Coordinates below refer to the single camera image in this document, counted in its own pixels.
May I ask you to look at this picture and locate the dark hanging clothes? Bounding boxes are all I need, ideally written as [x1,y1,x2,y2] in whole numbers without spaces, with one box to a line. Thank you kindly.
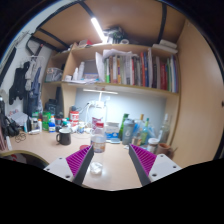
[8,54,43,116]

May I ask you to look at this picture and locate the tall dark green bottle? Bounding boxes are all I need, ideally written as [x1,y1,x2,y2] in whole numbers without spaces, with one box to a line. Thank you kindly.
[118,113,130,141]

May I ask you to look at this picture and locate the black mug white inside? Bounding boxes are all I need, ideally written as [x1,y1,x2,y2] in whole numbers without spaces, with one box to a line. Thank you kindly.
[55,128,72,146]

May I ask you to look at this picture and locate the grey shaker bottle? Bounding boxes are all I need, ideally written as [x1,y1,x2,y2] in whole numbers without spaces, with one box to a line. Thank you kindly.
[121,118,136,146]

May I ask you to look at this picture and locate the white power strip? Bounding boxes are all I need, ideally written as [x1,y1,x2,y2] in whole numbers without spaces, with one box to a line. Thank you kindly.
[88,99,106,109]

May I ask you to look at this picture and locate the green box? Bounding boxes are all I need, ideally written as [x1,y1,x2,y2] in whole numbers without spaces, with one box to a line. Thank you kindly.
[41,110,52,132]

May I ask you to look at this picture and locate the ceiling light tube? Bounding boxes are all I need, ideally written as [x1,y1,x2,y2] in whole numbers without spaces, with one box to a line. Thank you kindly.
[90,17,106,43]

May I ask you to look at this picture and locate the brown ceramic cup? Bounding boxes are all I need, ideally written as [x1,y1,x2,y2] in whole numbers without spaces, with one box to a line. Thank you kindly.
[155,142,174,159]

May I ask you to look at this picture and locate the wooden shelf unit with books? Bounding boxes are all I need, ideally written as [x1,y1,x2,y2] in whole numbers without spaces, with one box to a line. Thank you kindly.
[39,41,182,101]

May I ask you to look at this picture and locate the red and white canister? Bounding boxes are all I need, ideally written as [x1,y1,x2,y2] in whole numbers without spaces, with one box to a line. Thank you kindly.
[69,110,80,128]

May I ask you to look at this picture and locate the white and blue carton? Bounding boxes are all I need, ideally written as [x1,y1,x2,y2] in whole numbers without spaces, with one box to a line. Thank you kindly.
[104,121,120,140]

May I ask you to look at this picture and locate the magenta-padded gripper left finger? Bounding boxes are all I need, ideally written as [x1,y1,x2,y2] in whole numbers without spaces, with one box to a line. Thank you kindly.
[43,144,95,187]

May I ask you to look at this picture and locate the clear glass bottle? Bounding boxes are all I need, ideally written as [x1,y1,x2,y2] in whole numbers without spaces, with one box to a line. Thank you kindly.
[158,113,171,144]

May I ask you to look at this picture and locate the clear red-capped water bottle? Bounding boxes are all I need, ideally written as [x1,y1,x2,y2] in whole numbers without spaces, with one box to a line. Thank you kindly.
[89,121,108,176]

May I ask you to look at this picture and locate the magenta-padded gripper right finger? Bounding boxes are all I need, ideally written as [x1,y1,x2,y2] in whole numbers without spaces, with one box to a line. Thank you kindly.
[128,143,183,187]

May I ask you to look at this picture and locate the white bottle blue label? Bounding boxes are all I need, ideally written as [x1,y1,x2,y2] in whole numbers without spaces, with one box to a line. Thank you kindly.
[48,116,57,133]

